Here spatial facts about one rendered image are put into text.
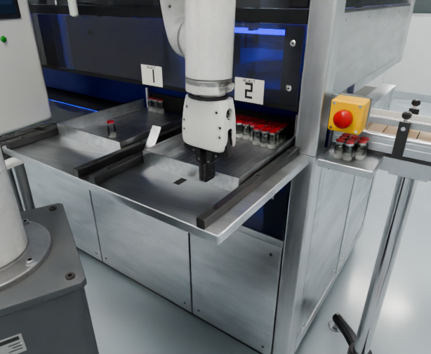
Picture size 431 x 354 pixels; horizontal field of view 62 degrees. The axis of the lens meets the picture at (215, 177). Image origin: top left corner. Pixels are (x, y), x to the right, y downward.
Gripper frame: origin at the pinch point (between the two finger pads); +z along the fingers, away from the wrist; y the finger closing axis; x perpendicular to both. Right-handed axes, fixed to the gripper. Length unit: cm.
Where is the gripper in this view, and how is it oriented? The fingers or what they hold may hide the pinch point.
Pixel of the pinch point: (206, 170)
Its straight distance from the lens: 71.9
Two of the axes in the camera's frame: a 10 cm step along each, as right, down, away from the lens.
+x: -5.7, 3.4, -7.5
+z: -0.3, 9.0, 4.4
